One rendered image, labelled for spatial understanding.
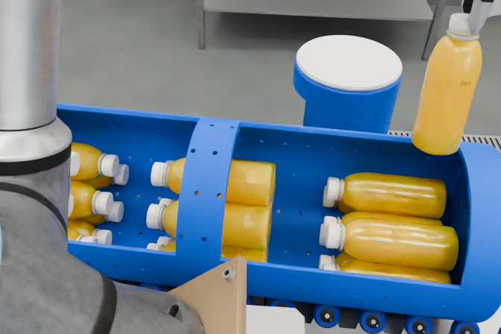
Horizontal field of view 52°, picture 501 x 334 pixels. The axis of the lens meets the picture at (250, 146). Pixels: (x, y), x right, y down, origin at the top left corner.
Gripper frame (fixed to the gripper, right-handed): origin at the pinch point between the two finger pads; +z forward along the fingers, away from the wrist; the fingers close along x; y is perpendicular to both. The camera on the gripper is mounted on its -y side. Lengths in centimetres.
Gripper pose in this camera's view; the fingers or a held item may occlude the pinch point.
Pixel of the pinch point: (467, 16)
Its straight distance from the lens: 74.2
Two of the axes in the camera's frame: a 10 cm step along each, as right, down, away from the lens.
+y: 9.9, 1.0, -0.7
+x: 1.2, -6.3, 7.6
